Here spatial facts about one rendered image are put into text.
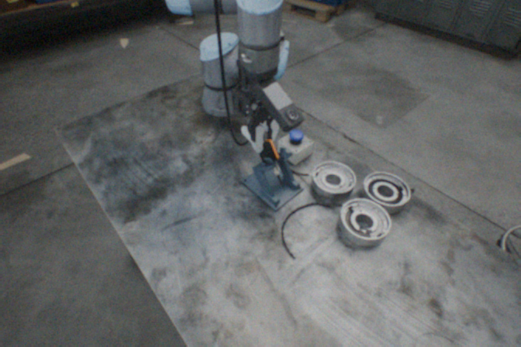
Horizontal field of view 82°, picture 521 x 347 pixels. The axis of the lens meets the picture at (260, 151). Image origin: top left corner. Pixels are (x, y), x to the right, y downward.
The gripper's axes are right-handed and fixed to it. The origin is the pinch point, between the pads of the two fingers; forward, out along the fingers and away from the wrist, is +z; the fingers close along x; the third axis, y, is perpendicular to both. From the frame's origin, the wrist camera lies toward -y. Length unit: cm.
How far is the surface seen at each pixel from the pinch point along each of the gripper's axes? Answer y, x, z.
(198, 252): -4.9, 24.3, 11.9
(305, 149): -1.6, -13.2, 7.8
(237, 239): -8.4, 16.3, 11.9
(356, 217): -23.2, -6.2, 9.8
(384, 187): -22.8, -18.7, 9.7
